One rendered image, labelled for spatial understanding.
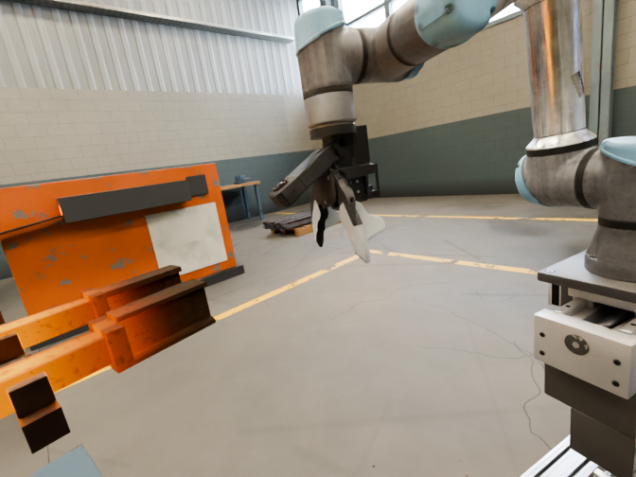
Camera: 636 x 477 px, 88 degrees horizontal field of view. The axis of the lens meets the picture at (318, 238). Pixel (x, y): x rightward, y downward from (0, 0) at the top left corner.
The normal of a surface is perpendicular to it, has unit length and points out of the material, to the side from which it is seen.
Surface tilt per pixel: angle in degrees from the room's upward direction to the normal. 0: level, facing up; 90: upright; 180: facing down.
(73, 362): 90
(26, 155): 90
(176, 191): 90
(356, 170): 90
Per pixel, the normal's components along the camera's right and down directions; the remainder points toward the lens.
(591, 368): -0.88, 0.23
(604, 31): -0.73, 0.25
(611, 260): -0.93, -0.09
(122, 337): 0.77, 0.04
